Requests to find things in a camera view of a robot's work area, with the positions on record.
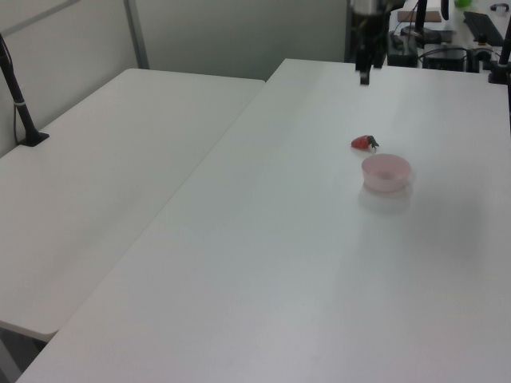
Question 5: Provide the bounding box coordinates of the adjacent white table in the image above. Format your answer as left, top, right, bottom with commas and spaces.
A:
0, 67, 267, 342

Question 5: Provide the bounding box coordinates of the black camera stand pole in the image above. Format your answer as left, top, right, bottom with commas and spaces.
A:
0, 32, 50, 148

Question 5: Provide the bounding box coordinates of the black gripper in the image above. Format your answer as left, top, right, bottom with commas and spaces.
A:
355, 11, 390, 86

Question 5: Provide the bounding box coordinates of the red strawberry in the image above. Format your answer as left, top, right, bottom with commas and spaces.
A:
350, 135, 380, 152

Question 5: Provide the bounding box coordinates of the black clamped stand pole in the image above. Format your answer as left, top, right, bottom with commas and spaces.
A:
486, 22, 511, 85

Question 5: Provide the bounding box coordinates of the pink plastic bowl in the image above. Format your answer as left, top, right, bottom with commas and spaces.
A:
361, 153, 414, 194

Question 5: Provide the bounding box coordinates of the grey metal partition post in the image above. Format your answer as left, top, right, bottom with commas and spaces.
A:
122, 0, 151, 70
343, 0, 358, 64

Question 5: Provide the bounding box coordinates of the black flat device box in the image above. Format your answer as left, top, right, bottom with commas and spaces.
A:
422, 46, 469, 72

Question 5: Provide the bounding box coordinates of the brown board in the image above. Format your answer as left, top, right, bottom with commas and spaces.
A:
397, 10, 442, 24

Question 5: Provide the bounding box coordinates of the black electronics box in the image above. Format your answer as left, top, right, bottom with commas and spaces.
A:
387, 32, 417, 68

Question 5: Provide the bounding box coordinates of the black monitor stand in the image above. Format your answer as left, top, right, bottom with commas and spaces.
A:
400, 0, 442, 41

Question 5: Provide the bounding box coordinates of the black keyboard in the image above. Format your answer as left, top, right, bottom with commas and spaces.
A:
461, 10, 505, 45

